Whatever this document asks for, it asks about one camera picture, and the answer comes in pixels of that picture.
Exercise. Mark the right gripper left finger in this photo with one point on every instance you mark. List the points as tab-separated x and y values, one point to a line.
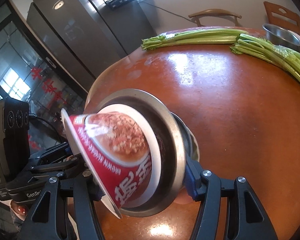
48	216

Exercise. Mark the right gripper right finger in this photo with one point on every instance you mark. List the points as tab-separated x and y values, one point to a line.
246	217

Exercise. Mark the shallow steel plate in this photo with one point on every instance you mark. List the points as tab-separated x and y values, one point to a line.
185	135

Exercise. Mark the red paper noodle bowl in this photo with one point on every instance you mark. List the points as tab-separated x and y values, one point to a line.
82	132

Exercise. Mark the deep steel bowl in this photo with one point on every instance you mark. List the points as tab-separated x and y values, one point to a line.
173	157

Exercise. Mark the grey refrigerator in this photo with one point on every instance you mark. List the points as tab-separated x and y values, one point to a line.
86	36

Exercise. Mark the wrapped celery bunch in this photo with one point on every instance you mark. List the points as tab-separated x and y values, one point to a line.
285	58

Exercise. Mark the steel bowl at back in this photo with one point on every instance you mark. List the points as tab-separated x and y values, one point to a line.
282	37

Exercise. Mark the long celery bunch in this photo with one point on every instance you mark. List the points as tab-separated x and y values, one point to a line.
199	36

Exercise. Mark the wooden armchair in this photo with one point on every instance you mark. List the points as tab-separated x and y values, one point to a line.
220	13

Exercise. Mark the wooden slat-back chair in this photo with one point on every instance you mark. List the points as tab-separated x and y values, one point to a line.
282	17

